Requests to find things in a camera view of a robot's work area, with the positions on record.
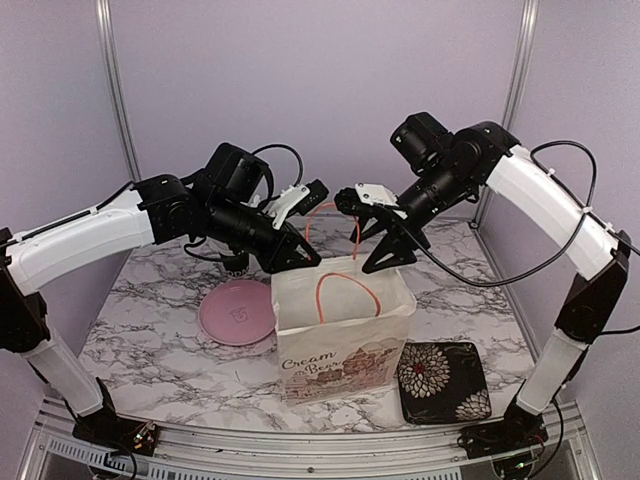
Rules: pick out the pink round plate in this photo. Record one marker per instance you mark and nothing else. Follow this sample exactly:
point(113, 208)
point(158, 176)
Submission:
point(237, 313)

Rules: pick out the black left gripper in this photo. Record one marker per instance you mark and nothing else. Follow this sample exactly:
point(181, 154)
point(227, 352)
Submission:
point(288, 238)

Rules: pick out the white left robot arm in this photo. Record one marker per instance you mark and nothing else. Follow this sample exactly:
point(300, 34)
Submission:
point(32, 260)

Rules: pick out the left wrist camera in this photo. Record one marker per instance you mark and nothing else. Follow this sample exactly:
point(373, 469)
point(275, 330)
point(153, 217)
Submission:
point(296, 200)

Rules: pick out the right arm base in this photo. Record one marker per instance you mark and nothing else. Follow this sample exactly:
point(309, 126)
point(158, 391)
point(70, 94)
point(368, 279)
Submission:
point(516, 430)

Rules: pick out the black floral square plate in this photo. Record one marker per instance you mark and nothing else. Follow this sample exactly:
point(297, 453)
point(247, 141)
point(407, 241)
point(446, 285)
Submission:
point(442, 383)

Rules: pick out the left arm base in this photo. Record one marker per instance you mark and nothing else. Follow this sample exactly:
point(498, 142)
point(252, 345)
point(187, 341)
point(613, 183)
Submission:
point(106, 428)

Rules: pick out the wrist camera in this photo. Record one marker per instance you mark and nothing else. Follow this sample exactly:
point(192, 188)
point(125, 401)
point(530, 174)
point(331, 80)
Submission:
point(366, 200)
point(296, 200)

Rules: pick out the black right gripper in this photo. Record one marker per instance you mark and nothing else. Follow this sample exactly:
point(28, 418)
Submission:
point(390, 243)

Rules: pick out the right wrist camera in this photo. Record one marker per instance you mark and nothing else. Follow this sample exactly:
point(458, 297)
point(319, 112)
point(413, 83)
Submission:
point(366, 200)

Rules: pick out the cream bear paper bag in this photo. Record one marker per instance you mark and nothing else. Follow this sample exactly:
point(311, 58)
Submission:
point(339, 331)

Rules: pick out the black cup holding straws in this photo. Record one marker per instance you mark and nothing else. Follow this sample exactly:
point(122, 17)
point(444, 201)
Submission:
point(235, 264)

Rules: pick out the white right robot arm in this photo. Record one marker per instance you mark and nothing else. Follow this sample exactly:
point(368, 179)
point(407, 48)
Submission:
point(599, 254)

